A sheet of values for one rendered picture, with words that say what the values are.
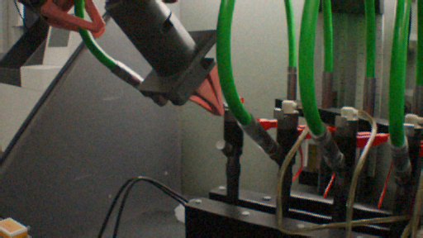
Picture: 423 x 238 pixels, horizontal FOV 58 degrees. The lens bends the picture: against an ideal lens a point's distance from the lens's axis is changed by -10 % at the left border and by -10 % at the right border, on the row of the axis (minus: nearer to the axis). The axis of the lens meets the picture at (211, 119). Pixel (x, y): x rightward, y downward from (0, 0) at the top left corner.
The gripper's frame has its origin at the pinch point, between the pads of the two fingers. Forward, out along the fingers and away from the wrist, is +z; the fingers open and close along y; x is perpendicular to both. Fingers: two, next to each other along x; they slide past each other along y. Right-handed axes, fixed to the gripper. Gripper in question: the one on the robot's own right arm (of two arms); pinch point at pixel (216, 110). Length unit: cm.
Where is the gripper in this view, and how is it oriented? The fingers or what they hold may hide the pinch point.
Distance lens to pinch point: 54.6
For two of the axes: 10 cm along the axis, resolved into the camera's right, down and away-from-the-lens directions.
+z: 5.1, 6.4, 5.7
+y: 5.4, -7.6, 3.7
